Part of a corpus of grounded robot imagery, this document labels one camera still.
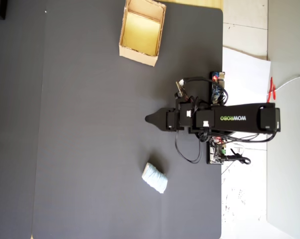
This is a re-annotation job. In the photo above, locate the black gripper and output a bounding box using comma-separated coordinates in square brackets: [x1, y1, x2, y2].
[145, 101, 181, 132]

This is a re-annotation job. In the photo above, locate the open cardboard box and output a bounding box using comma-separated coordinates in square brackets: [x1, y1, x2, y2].
[119, 0, 167, 67]

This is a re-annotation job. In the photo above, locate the large black table mat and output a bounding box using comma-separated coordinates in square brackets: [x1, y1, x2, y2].
[31, 2, 223, 239]

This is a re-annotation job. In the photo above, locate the blue circuit board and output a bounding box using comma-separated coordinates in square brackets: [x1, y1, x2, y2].
[209, 71, 226, 105]

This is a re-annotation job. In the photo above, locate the green black controller board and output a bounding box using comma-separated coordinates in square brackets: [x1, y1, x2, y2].
[206, 136, 228, 165]

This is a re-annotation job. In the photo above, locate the white paper sheet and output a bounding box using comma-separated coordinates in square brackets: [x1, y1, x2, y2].
[221, 46, 272, 239]

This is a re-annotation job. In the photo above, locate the grey panel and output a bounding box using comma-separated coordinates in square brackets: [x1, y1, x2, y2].
[266, 0, 300, 239]

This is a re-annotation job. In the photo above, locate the dark grey table mat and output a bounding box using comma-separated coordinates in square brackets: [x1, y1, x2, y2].
[0, 0, 46, 239]

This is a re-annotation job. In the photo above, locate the looped black servo cable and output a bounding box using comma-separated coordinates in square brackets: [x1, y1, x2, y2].
[174, 130, 203, 164]

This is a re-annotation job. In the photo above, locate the small wrist camera board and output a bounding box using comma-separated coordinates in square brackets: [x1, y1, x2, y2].
[175, 79, 188, 99]

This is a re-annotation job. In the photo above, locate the black camera cable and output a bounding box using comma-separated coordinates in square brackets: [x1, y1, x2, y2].
[181, 76, 230, 106]

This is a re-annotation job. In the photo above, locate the long black arm cable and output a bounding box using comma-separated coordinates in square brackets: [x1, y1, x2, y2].
[209, 129, 278, 143]

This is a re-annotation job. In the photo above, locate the thin white cable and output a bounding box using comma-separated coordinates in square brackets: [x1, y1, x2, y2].
[274, 74, 300, 92]

